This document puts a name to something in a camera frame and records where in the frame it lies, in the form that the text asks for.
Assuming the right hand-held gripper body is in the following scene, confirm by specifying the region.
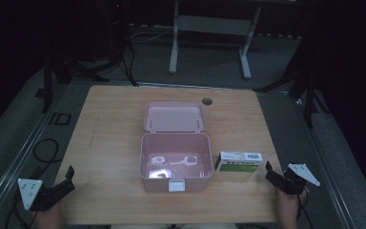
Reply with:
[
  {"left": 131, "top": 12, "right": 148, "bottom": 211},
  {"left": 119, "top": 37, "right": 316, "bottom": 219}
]
[{"left": 277, "top": 162, "right": 321, "bottom": 196}]

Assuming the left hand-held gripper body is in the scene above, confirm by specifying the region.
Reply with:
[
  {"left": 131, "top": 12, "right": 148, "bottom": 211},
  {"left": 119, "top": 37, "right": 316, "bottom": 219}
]
[{"left": 17, "top": 178, "right": 62, "bottom": 212}]

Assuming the white and green medicine box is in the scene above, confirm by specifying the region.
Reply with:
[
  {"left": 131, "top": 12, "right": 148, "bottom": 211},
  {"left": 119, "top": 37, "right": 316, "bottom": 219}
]
[{"left": 214, "top": 151, "right": 264, "bottom": 174}]

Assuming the pink storage box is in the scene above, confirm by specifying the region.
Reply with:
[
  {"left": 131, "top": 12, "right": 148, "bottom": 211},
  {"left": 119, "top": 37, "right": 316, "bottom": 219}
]
[{"left": 138, "top": 101, "right": 214, "bottom": 193}]

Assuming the person's right hand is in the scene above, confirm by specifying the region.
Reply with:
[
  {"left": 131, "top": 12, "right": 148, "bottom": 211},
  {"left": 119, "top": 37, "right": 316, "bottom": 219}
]
[{"left": 274, "top": 187, "right": 310, "bottom": 227}]

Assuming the person's left hand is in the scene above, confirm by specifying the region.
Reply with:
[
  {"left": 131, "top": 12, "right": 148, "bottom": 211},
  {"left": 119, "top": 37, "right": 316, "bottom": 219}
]
[{"left": 32, "top": 202, "right": 66, "bottom": 229}]

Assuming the black tripod stand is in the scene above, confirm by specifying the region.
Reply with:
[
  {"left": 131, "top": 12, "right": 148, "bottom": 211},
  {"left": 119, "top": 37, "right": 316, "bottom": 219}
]
[
  {"left": 34, "top": 52, "right": 110, "bottom": 115},
  {"left": 253, "top": 60, "right": 331, "bottom": 130}
]

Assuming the dark equipment stand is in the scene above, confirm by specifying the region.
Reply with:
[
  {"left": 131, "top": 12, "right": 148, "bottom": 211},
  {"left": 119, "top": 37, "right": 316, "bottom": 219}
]
[{"left": 106, "top": 0, "right": 132, "bottom": 66}]

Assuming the left hand-held gripper cable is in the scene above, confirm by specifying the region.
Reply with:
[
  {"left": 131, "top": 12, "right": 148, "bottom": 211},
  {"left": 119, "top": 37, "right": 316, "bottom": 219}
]
[{"left": 3, "top": 190, "right": 38, "bottom": 229}]

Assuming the hand-held gripper cable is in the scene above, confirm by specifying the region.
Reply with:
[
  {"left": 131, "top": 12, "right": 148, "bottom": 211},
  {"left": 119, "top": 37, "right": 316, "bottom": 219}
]
[
  {"left": 295, "top": 187, "right": 316, "bottom": 229},
  {"left": 3, "top": 190, "right": 38, "bottom": 229}
]

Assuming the right hand-held gripper cable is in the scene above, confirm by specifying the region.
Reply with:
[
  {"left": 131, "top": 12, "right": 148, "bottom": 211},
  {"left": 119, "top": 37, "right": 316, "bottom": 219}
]
[{"left": 295, "top": 187, "right": 316, "bottom": 229}]

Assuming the metal floor rail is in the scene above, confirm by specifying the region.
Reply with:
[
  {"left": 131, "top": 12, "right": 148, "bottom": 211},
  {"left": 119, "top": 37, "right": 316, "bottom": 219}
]
[
  {"left": 0, "top": 83, "right": 72, "bottom": 220},
  {"left": 290, "top": 94, "right": 358, "bottom": 229}
]

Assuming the black looped floor cable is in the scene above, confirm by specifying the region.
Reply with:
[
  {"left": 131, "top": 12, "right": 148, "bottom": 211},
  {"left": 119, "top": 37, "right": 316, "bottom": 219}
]
[{"left": 32, "top": 137, "right": 60, "bottom": 164}]

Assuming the black stand cable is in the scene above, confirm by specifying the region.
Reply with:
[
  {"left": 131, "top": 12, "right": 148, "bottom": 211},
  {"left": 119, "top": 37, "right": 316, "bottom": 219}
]
[{"left": 119, "top": 44, "right": 140, "bottom": 88}]

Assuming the white floor cable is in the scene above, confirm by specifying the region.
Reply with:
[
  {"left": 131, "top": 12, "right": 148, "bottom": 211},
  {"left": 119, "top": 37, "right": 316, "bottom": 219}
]
[{"left": 129, "top": 29, "right": 174, "bottom": 44}]

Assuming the white metal desk frame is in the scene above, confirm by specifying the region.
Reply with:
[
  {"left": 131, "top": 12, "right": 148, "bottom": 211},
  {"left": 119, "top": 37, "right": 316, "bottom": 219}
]
[{"left": 168, "top": 0, "right": 262, "bottom": 80}]

